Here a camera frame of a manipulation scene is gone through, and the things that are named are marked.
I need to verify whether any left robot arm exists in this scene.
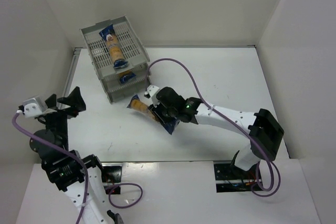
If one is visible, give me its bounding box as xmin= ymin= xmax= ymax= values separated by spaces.
xmin=24 ymin=87 xmax=123 ymax=223

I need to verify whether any grey tray shelf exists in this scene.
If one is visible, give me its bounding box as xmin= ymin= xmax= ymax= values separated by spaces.
xmin=80 ymin=16 xmax=151 ymax=103

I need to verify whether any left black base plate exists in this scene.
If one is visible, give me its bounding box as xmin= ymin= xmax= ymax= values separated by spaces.
xmin=101 ymin=163 xmax=122 ymax=195

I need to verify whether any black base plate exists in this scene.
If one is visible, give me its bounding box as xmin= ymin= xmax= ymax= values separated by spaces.
xmin=101 ymin=163 xmax=122 ymax=195
xmin=214 ymin=162 xmax=261 ymax=193

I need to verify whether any aluminium rail left edge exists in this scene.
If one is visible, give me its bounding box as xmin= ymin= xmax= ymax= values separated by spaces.
xmin=43 ymin=47 xmax=82 ymax=162

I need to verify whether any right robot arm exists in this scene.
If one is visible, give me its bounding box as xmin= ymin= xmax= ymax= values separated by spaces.
xmin=144 ymin=86 xmax=284 ymax=171

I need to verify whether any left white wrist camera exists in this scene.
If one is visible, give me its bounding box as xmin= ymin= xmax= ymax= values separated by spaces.
xmin=18 ymin=95 xmax=48 ymax=118

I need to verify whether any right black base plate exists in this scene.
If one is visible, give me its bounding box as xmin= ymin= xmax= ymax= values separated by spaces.
xmin=214 ymin=162 xmax=261 ymax=193

